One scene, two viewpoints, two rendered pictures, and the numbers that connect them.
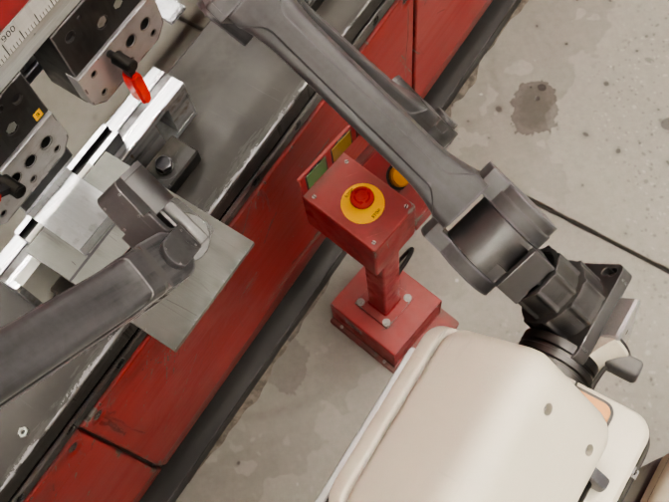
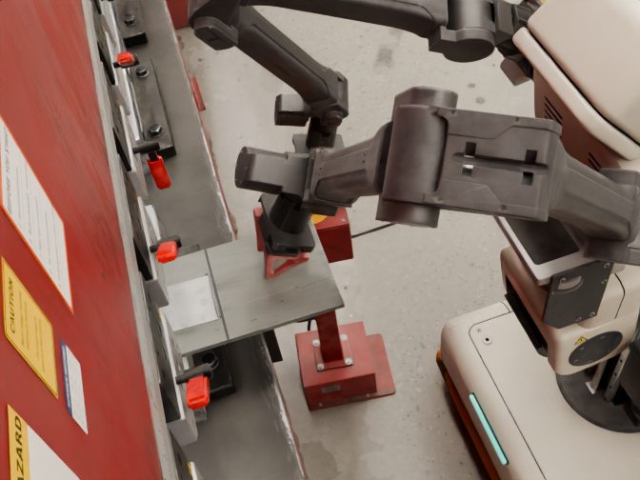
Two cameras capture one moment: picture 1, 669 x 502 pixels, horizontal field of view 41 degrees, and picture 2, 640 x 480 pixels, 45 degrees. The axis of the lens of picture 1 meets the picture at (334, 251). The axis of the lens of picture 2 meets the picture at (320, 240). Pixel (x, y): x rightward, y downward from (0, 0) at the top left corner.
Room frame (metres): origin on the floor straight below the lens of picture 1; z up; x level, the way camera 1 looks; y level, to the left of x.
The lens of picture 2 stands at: (-0.02, 0.75, 1.96)
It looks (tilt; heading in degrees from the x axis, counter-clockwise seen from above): 52 degrees down; 307
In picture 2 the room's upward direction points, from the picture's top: 10 degrees counter-clockwise
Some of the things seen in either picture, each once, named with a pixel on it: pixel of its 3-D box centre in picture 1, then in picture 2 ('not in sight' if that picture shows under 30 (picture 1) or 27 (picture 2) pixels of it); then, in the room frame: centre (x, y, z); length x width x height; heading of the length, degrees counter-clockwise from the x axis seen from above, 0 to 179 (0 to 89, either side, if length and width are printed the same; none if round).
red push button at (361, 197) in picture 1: (362, 200); not in sight; (0.59, -0.06, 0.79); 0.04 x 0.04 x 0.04
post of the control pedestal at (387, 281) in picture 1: (381, 261); (322, 298); (0.63, -0.09, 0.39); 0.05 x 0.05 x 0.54; 39
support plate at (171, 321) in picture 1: (139, 247); (247, 285); (0.50, 0.26, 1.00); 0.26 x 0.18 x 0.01; 46
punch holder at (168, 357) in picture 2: not in sight; (136, 371); (0.44, 0.52, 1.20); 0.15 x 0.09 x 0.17; 136
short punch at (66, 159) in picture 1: (37, 171); not in sight; (0.60, 0.37, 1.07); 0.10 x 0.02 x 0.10; 136
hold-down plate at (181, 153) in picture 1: (127, 221); (201, 317); (0.59, 0.30, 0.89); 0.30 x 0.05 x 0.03; 136
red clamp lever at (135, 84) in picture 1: (129, 77); (152, 166); (0.67, 0.21, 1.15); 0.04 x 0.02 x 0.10; 46
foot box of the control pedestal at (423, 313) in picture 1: (394, 316); (345, 361); (0.60, -0.11, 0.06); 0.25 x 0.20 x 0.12; 39
